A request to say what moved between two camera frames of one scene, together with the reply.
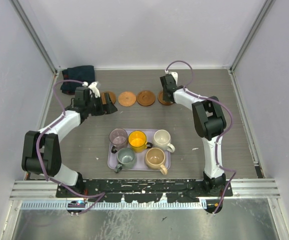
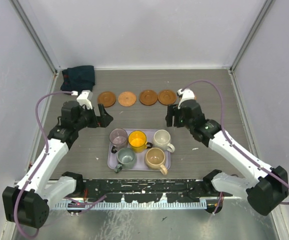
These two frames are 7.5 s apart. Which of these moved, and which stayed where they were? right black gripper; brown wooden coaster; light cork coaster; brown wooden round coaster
Moved: right black gripper
Stayed: brown wooden coaster; brown wooden round coaster; light cork coaster
